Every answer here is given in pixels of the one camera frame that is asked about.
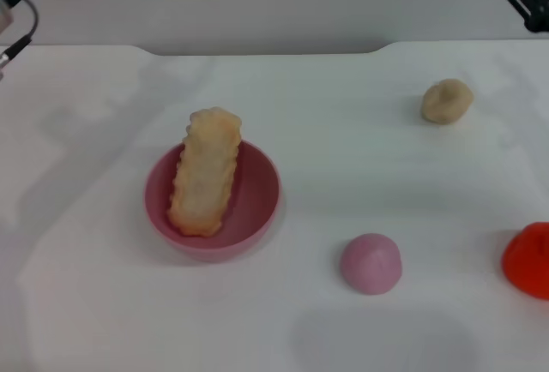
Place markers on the pink plastic bowl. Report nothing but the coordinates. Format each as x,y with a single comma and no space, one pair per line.
253,200

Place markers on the beige round bread bun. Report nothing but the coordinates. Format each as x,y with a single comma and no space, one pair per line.
446,102

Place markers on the pink round bun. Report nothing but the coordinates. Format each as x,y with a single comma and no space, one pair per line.
371,265

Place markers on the orange striped bread roll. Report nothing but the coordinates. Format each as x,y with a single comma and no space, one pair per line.
206,175

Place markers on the red pleated bun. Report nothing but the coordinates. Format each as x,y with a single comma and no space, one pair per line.
529,260

